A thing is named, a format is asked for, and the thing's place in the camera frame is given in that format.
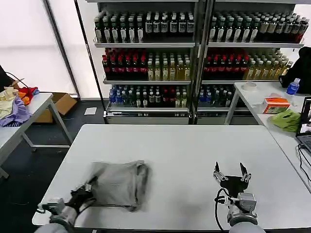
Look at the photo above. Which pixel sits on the brown cardboard box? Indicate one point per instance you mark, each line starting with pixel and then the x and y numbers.
pixel 62 103

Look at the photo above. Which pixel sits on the grey printed T-shirt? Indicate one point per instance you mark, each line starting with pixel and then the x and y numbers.
pixel 121 184

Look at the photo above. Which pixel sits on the purple cloth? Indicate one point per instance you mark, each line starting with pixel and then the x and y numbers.
pixel 19 112

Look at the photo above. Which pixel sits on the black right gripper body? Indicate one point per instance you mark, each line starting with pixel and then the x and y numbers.
pixel 234 185

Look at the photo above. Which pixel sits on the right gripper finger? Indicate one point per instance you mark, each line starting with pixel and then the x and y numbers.
pixel 219 173
pixel 245 173

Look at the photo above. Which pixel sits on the blue plastic bottle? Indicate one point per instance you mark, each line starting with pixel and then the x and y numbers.
pixel 293 88

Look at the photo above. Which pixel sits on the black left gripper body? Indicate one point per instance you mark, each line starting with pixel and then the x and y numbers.
pixel 81 196

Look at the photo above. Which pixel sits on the white paper sheet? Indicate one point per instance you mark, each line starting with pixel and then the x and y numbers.
pixel 90 111

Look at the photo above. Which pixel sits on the black bag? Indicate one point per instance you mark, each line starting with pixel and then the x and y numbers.
pixel 300 70

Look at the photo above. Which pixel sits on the white side table with clothes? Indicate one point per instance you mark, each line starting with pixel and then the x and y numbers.
pixel 41 102

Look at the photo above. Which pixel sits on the open black laptop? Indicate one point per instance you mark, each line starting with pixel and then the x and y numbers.
pixel 305 131

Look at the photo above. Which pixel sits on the metal shelf with bottles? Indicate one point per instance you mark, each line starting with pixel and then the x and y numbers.
pixel 145 63
pixel 243 63

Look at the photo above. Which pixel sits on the cream cloth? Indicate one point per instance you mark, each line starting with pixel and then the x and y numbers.
pixel 6 104

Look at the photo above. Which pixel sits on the orange tissue box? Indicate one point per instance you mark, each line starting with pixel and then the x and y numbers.
pixel 275 105

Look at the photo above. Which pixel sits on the white tape roll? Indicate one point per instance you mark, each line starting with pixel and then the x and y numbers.
pixel 250 85

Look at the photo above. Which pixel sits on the red orange cloth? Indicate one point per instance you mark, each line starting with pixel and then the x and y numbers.
pixel 28 93

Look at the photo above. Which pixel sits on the white work table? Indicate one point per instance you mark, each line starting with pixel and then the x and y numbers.
pixel 182 150

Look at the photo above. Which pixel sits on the black chair back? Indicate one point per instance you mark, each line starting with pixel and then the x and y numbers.
pixel 3 80

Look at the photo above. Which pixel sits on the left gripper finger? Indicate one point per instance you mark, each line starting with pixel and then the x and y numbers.
pixel 91 185

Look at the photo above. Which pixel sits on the white desk with laptop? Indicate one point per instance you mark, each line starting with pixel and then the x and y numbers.
pixel 250 97

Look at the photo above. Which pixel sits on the green cloth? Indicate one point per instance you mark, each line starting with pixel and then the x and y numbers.
pixel 286 121

